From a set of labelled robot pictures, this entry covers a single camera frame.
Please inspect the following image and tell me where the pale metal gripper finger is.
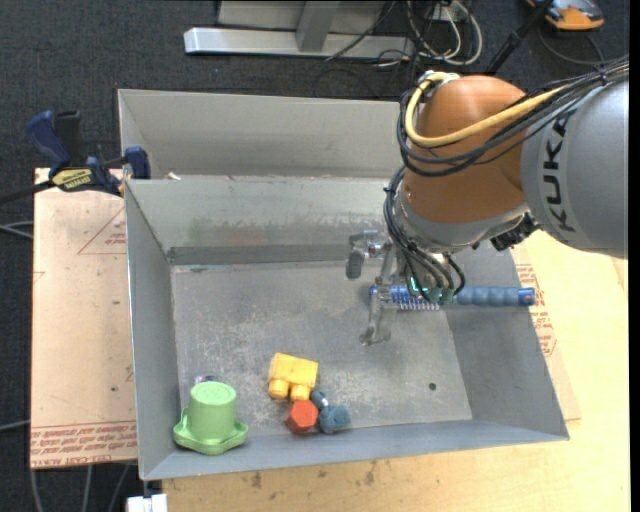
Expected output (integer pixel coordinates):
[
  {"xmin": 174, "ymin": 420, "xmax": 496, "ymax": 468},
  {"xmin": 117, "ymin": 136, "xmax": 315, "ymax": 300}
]
[
  {"xmin": 358, "ymin": 299, "xmax": 382, "ymax": 347},
  {"xmin": 378, "ymin": 305, "xmax": 397, "ymax": 344}
]

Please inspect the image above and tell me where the grey metal bin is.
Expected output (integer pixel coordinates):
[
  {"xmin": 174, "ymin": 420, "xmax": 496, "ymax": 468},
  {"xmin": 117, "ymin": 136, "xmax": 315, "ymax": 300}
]
[{"xmin": 117, "ymin": 88, "xmax": 571, "ymax": 481}]

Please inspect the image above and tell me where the yellow toy block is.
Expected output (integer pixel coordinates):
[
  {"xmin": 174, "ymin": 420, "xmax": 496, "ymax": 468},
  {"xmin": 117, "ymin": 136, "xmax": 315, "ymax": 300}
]
[{"xmin": 267, "ymin": 352, "xmax": 320, "ymax": 402}]

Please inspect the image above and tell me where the blue-grey toy figure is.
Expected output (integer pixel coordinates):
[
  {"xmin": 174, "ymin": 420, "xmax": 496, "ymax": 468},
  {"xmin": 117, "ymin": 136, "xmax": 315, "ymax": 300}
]
[{"xmin": 310, "ymin": 390, "xmax": 353, "ymax": 435}]

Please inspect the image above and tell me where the red hexagonal block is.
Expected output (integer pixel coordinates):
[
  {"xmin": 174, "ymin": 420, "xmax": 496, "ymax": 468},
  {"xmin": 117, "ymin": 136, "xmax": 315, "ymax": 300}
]
[{"xmin": 284, "ymin": 399, "xmax": 320, "ymax": 436}]

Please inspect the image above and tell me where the green toy cup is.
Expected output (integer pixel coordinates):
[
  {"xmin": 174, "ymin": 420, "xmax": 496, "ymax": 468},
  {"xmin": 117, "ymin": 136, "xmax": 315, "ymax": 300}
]
[{"xmin": 172, "ymin": 380, "xmax": 250, "ymax": 457}]

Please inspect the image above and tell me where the brown cardboard board, red print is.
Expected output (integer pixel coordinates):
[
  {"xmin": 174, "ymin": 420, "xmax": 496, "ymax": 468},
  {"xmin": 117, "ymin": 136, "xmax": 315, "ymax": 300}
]
[{"xmin": 29, "ymin": 167, "xmax": 584, "ymax": 471}]

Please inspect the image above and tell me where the black cylinder on white bracket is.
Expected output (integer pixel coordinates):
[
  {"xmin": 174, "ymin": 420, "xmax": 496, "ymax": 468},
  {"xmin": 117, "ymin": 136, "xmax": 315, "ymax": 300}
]
[{"xmin": 344, "ymin": 230, "xmax": 392, "ymax": 281}]

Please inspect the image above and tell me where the blue-handled tool with spring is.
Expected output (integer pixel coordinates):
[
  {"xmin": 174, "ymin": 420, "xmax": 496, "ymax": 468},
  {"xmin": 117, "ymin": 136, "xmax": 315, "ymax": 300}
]
[{"xmin": 368, "ymin": 283, "xmax": 537, "ymax": 314}]

